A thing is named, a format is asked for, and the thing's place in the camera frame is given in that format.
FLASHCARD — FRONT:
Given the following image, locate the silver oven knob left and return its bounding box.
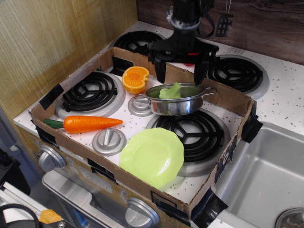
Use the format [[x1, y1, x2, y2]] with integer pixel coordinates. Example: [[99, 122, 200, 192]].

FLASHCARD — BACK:
[[38, 145, 67, 172]]

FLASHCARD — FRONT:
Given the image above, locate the green toy broccoli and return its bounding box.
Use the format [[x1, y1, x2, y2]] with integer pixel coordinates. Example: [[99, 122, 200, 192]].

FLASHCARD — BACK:
[[159, 82, 181, 99]]

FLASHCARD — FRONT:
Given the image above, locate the orange toy carrot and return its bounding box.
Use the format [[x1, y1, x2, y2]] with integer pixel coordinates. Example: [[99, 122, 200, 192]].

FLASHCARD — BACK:
[[43, 115, 123, 133]]

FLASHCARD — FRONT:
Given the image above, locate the halved toy orange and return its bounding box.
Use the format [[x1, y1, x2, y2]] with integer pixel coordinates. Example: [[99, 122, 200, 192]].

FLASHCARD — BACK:
[[122, 66, 150, 95]]

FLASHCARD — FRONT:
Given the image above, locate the brown cardboard fence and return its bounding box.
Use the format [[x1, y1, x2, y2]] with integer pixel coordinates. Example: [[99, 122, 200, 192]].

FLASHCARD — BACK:
[[28, 46, 264, 228]]

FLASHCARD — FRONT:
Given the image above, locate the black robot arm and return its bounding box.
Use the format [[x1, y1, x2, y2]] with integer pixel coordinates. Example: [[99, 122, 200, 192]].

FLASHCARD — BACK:
[[148, 0, 219, 85]]

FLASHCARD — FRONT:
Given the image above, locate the back left black burner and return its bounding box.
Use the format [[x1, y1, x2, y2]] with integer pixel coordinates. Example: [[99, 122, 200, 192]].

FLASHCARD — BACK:
[[110, 31, 166, 56]]

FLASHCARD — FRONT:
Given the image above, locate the black device bottom left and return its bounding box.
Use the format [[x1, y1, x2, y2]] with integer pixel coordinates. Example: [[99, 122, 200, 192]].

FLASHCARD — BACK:
[[0, 150, 31, 196]]

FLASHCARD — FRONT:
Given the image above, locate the red toy strawberry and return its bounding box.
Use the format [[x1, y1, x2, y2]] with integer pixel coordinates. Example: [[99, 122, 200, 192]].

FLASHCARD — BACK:
[[184, 63, 195, 67]]

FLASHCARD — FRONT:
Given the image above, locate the silver oven knob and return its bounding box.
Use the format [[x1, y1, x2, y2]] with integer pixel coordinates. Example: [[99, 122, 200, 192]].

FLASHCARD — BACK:
[[125, 197, 160, 228], [38, 145, 67, 172]]

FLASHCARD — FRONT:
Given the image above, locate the hanging steel slotted spatula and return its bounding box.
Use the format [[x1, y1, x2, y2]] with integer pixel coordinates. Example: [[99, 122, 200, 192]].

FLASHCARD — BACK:
[[214, 0, 234, 38]]

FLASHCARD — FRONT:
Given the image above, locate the black burner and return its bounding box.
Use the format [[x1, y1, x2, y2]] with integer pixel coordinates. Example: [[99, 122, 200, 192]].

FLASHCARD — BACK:
[[55, 71, 125, 119], [206, 55, 270, 100], [110, 31, 166, 56], [146, 109, 231, 177]]

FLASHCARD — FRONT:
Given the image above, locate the small steel pan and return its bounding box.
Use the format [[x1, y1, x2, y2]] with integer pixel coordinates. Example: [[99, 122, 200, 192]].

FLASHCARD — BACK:
[[144, 83, 217, 116]]

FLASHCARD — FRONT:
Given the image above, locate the silver oven knob right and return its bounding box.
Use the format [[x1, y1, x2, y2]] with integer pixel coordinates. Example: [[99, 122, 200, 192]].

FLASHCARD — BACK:
[[125, 197, 160, 228]]

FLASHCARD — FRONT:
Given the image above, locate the silver oven door handle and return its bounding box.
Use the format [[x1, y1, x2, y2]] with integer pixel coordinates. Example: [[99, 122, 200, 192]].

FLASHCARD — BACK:
[[42, 171, 127, 228]]

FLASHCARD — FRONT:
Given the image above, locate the back right black burner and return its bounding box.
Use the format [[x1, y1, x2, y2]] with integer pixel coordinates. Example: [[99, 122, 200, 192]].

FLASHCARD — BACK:
[[206, 55, 270, 100]]

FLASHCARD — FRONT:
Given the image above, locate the light green plastic plate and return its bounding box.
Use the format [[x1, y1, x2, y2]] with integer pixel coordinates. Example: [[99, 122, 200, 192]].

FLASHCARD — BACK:
[[119, 127, 184, 189]]

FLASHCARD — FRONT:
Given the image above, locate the front left black burner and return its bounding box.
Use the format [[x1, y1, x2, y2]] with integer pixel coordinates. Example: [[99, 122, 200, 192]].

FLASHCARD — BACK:
[[55, 71, 125, 119]]

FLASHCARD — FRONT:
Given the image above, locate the silver stovetop knob front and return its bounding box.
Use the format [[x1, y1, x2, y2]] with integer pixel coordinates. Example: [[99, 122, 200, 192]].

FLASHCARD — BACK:
[[92, 128, 126, 156]]

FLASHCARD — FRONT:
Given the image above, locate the grey toy sink basin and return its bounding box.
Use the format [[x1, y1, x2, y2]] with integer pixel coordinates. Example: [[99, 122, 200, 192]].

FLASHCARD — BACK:
[[214, 123, 304, 228]]

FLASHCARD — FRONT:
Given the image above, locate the silver stovetop knob middle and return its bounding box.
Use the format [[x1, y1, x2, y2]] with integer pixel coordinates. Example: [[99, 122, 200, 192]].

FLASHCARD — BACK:
[[128, 94, 152, 117]]

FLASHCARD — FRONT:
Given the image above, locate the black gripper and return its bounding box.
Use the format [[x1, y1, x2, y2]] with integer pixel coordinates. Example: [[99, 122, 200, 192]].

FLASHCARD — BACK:
[[148, 24, 219, 85]]

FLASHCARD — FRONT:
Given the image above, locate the silver sink drain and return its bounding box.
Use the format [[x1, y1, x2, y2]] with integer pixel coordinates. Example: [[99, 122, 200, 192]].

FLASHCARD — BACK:
[[274, 207, 304, 228]]

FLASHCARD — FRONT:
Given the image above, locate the front right black burner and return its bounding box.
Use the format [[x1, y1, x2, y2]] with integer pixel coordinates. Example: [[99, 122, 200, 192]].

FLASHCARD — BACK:
[[146, 109, 231, 177]]

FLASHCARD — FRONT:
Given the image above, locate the orange yellow object bottom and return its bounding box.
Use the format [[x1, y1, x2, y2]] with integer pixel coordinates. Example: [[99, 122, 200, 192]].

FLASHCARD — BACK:
[[38, 209, 62, 224]]

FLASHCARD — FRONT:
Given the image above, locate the silver stovetop knob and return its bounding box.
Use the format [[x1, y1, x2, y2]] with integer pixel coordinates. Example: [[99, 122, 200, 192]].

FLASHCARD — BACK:
[[128, 94, 152, 117], [92, 128, 126, 156]]

